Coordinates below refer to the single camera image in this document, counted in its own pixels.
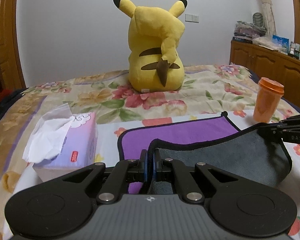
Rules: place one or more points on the orange cup with lid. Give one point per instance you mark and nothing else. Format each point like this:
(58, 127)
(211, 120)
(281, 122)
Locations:
(265, 100)

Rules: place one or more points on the white wall switch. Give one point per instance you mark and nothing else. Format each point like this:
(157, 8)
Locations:
(191, 18)

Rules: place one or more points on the blue picture card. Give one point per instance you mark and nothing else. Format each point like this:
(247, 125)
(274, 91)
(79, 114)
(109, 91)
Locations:
(280, 43)

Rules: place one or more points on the stack of folded clothes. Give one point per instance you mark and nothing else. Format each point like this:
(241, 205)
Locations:
(248, 30)

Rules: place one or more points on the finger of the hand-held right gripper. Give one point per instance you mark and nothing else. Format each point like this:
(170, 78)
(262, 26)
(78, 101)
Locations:
(270, 130)

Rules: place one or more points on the wooden cabinet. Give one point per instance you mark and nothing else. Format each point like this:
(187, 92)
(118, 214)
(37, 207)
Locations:
(265, 60)

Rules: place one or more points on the yellow plush toy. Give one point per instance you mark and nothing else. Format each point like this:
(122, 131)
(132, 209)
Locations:
(152, 52)

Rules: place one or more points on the white tissue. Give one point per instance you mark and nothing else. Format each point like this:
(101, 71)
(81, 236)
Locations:
(48, 135)

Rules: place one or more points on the cream curtain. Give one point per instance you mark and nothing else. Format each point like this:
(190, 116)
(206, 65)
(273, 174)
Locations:
(266, 5)

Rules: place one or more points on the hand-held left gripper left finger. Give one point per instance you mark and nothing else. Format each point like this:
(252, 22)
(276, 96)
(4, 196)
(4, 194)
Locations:
(145, 166)

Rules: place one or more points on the purple and grey towel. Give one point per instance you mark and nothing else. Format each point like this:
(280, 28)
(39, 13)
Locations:
(190, 132)

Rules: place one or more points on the wooden wardrobe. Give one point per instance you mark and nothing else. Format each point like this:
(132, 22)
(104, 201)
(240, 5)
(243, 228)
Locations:
(3, 37)

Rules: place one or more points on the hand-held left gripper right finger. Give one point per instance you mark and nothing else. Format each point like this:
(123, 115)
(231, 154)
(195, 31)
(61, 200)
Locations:
(157, 170)

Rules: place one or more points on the folded white cloth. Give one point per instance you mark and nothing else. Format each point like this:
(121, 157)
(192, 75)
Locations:
(263, 42)

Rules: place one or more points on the pink tissue box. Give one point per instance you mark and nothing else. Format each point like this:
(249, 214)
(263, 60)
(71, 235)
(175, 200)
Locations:
(82, 145)

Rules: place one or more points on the floral bed sheet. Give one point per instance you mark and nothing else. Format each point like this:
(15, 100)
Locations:
(90, 100)

